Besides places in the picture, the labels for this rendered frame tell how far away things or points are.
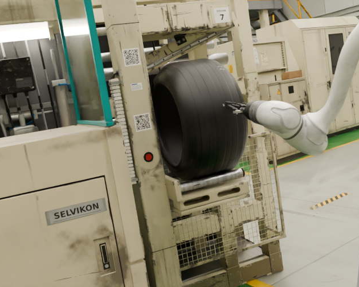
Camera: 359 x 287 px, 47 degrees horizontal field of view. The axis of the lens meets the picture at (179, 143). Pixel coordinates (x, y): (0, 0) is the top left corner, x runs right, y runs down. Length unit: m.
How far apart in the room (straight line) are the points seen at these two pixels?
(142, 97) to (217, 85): 0.34
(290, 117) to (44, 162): 0.79
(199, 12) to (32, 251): 1.60
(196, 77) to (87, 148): 0.87
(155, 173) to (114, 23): 0.69
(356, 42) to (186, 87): 0.72
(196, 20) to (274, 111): 1.00
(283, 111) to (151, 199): 0.80
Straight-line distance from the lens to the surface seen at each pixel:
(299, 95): 6.86
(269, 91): 6.38
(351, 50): 1.44
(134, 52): 1.88
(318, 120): 1.53
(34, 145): 1.06
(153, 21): 2.21
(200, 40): 2.44
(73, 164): 1.07
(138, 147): 1.87
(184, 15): 2.28
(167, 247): 2.00
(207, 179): 1.92
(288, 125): 1.41
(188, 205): 1.91
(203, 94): 1.78
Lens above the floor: 1.33
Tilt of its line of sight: 7 degrees down
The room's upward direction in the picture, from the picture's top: 9 degrees counter-clockwise
